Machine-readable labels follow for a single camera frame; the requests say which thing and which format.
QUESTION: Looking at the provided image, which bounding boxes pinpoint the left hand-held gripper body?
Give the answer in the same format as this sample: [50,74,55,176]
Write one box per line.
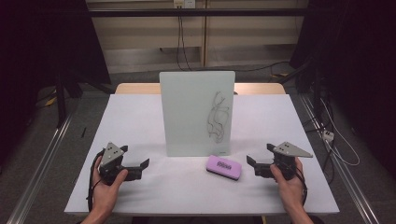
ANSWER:
[98,141,130,187]

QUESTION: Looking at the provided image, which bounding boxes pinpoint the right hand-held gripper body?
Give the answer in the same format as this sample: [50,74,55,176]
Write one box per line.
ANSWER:
[270,141,314,181]

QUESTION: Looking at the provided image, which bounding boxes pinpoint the purple whiteboard eraser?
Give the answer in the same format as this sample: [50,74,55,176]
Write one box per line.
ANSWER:
[205,154,243,182]

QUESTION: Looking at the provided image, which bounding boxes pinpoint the person's right hand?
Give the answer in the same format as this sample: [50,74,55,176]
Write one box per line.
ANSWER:
[269,157,308,208]

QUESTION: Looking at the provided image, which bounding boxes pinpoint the person's left hand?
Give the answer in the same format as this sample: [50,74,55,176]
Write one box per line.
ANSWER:
[91,155,129,213]

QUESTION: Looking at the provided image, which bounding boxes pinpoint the white table mat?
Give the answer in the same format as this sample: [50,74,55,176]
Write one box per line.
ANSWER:
[64,93,341,217]

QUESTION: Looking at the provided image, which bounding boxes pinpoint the white power strip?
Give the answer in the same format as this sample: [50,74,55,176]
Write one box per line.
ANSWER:
[321,129,335,143]

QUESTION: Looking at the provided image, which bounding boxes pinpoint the wooden table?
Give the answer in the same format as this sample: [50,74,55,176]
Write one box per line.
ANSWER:
[114,82,287,96]

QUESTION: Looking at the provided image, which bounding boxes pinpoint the frosted glass whiteboard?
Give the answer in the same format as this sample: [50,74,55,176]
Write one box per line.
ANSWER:
[159,70,236,158]

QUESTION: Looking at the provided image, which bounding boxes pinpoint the black metal stand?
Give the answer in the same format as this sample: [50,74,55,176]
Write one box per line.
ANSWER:
[54,69,69,129]

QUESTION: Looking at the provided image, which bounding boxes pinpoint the black curtain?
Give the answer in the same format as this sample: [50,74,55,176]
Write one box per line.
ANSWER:
[289,0,396,180]
[0,0,112,162]

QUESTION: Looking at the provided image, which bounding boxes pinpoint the black horizontal bar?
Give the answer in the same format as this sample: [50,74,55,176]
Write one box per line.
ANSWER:
[87,7,314,18]

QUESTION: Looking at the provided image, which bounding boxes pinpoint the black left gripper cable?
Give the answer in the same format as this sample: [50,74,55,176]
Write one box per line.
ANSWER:
[86,148,106,213]

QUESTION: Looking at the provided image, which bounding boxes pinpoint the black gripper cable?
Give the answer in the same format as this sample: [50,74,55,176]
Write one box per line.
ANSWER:
[292,164,310,207]
[86,148,106,213]

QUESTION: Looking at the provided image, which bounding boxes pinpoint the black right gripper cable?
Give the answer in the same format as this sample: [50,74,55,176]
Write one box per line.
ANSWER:
[292,164,310,207]

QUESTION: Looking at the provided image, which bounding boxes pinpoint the white cable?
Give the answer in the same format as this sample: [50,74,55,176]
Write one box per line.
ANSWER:
[319,98,361,167]

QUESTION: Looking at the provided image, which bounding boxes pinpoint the aluminium floor rail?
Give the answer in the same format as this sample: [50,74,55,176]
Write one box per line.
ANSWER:
[6,114,75,224]
[298,92,380,224]

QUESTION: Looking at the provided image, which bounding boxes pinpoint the black hanging cables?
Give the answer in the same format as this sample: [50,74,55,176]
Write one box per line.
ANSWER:
[175,15,193,72]

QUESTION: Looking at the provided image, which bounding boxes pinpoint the white wall socket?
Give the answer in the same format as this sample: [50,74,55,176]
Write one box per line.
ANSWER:
[173,0,197,9]

